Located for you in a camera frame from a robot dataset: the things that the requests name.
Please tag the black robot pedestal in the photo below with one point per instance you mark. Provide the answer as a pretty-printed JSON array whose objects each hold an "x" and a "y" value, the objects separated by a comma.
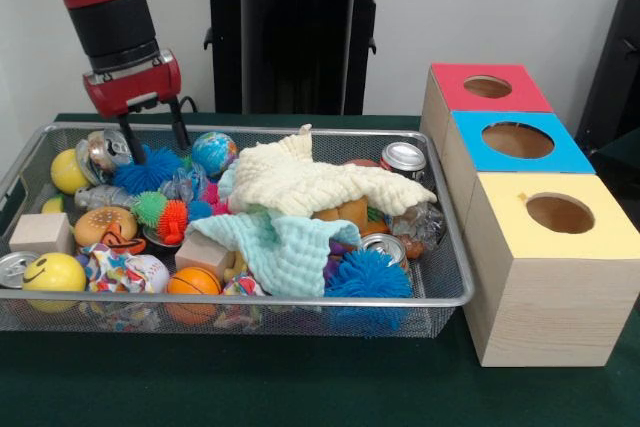
[{"x": 300, "y": 47}]

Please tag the blue spiky rubber ball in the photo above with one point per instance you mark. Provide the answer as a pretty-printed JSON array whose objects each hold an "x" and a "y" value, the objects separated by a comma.
[{"x": 150, "y": 169}]

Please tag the blue furry monster toy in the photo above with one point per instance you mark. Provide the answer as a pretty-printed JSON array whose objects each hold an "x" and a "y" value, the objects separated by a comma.
[{"x": 367, "y": 277}]

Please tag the dark green side table cloth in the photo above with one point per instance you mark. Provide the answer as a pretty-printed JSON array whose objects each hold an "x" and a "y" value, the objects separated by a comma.
[{"x": 617, "y": 167}]

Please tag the small orange basketball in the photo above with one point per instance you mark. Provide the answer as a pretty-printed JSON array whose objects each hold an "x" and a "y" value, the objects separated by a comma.
[{"x": 194, "y": 281}]

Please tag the blue green globe ball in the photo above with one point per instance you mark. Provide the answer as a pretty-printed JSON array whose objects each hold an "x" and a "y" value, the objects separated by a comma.
[{"x": 215, "y": 152}]

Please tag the yellow smiley ball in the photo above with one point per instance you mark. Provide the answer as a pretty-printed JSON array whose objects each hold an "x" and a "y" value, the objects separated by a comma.
[{"x": 54, "y": 272}]

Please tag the small white baseball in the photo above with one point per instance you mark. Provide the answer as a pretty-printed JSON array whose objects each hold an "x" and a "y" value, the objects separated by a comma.
[{"x": 152, "y": 272}]

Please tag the wooden box with three holes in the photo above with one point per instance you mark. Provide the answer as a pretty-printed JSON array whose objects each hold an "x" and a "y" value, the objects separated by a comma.
[{"x": 550, "y": 297}]

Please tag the clear packet of orange snacks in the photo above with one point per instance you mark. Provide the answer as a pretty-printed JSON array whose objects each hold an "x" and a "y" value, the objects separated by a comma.
[{"x": 420, "y": 232}]

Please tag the mint waffle cloth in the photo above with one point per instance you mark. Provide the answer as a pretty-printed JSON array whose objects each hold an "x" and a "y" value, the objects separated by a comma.
[{"x": 295, "y": 252}]

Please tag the toy hamburger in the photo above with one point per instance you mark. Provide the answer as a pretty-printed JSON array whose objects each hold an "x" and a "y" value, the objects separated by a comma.
[{"x": 100, "y": 222}]

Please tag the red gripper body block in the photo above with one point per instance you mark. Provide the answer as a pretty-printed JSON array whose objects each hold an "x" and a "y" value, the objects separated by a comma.
[{"x": 132, "y": 89}]

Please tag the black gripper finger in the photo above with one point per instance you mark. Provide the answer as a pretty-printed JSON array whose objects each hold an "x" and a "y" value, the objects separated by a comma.
[
  {"x": 180, "y": 124},
  {"x": 132, "y": 142}
]

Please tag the plain wooden cube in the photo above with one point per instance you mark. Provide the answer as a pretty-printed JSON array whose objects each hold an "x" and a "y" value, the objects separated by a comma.
[{"x": 40, "y": 234}]

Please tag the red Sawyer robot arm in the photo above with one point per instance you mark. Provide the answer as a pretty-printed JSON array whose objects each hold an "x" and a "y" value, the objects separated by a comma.
[{"x": 100, "y": 2}]

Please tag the cream waffle cloth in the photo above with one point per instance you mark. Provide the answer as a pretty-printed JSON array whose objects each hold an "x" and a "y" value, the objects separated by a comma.
[{"x": 300, "y": 182}]

